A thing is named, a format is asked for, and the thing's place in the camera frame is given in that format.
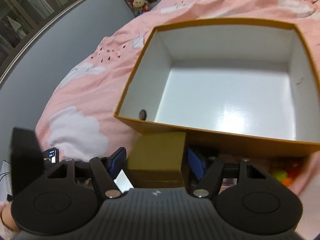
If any illustrated card packet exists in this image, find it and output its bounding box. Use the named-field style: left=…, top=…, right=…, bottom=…
left=221, top=178, right=237, bottom=189

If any small gold box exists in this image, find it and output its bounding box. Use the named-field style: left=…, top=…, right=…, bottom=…
left=124, top=132, right=188, bottom=188

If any white rectangular box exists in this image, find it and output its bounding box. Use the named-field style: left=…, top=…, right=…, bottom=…
left=114, top=170, right=134, bottom=193

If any smartphone with lit screen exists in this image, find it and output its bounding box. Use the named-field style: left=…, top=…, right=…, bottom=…
left=42, top=147, right=59, bottom=164

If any orange crochet fruit toy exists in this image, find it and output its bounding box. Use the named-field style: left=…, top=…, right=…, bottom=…
left=271, top=161, right=303, bottom=187

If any pink cloud-print duvet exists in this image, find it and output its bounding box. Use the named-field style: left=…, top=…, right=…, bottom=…
left=36, top=0, right=319, bottom=239

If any large orange cardboard box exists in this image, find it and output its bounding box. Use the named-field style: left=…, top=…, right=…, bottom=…
left=114, top=18, right=319, bottom=157

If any dark framed window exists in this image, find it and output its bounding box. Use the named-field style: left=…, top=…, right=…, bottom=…
left=1, top=0, right=84, bottom=81

